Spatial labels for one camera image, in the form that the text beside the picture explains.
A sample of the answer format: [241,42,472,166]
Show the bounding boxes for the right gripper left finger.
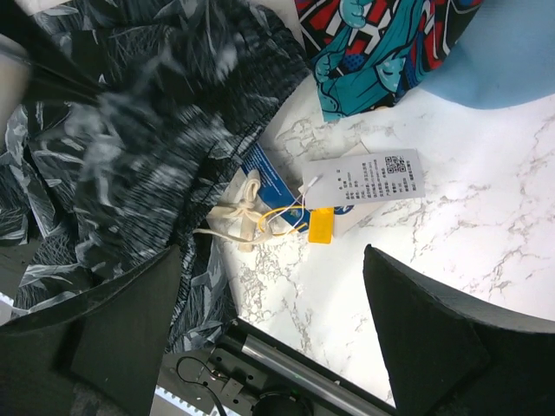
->
[1,247,180,415]

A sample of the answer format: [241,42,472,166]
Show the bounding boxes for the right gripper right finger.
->
[363,246,554,415]

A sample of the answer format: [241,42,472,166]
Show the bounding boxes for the dark leaf-print shorts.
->
[1,1,309,353]

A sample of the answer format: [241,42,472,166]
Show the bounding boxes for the light blue shorts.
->
[421,0,554,109]

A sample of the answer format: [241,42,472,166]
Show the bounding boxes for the colourful comic-print shorts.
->
[295,0,481,121]

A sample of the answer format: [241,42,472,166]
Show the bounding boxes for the yellow plastic tag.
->
[308,208,335,244]

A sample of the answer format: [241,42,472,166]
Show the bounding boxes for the white paper tag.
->
[302,149,425,209]

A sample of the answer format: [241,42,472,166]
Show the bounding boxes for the blue card tag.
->
[241,145,310,232]

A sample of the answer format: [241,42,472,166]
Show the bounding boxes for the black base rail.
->
[151,320,396,415]

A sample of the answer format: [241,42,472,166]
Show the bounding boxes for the cream drawstring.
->
[193,169,275,253]

